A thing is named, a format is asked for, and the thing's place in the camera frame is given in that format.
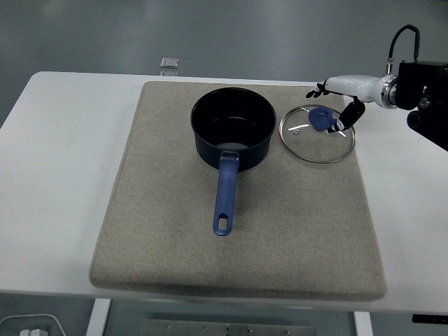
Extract white table leg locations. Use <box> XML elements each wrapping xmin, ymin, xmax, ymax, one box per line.
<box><xmin>353</xmin><ymin>311</ymin><xmax>374</xmax><ymax>336</ymax></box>
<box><xmin>85</xmin><ymin>299</ymin><xmax>113</xmax><ymax>336</ymax></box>

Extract white and black hand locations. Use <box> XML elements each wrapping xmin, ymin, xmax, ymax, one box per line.
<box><xmin>305</xmin><ymin>74</ymin><xmax>384</xmax><ymax>136</ymax></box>

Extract glass pot lid blue knob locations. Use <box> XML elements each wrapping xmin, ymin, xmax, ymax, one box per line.
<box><xmin>279</xmin><ymin>104</ymin><xmax>356</xmax><ymax>165</ymax></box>

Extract white cable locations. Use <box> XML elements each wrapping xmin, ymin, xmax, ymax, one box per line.
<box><xmin>0</xmin><ymin>313</ymin><xmax>68</xmax><ymax>336</ymax></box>

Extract black flat bar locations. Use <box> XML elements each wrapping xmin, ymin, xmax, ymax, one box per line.
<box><xmin>411</xmin><ymin>314</ymin><xmax>448</xmax><ymax>325</ymax></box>

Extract beige fabric mat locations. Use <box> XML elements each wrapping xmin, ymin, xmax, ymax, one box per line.
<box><xmin>89</xmin><ymin>80</ymin><xmax>389</xmax><ymax>302</ymax></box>

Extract dark blue saucepan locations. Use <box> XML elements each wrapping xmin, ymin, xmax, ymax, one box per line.
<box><xmin>190</xmin><ymin>87</ymin><xmax>277</xmax><ymax>238</ymax></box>

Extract grey metal plate with screws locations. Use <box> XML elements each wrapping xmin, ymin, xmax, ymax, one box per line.
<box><xmin>141</xmin><ymin>318</ymin><xmax>318</xmax><ymax>336</ymax></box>

